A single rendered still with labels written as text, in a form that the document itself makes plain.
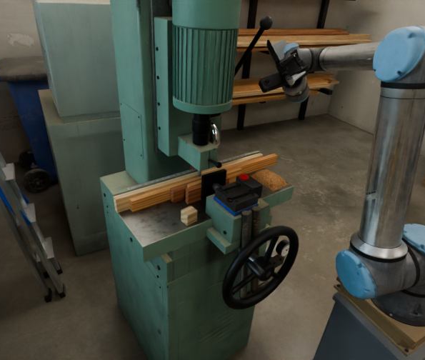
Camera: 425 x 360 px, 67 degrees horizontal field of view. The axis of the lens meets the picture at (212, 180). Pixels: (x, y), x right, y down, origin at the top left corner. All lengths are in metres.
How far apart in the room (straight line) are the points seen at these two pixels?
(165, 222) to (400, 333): 0.81
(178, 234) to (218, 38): 0.53
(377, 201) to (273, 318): 1.11
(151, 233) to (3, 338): 1.21
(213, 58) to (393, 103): 0.45
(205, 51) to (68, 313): 1.53
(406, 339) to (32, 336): 1.60
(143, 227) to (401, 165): 0.70
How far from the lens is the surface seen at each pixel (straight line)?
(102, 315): 1.91
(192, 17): 0.87
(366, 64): 1.19
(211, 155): 1.02
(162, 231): 0.94
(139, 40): 1.06
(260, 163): 1.26
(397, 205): 0.97
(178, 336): 1.31
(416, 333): 1.27
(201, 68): 0.88
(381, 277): 1.05
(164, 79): 1.03
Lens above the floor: 1.51
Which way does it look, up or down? 31 degrees down
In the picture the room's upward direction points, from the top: 4 degrees clockwise
